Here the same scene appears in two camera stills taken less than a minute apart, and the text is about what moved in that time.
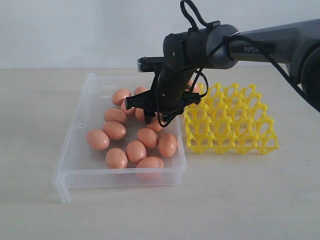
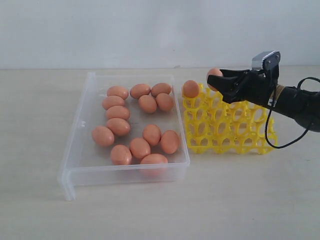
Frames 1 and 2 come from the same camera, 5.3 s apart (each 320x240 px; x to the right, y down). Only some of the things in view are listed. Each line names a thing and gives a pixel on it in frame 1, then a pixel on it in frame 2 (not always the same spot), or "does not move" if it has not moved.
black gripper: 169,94 → 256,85
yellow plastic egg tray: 232,118 does not move
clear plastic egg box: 109,145 does not move
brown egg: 139,113 → 215,71
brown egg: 131,111 → 111,101
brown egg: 196,88 does not move
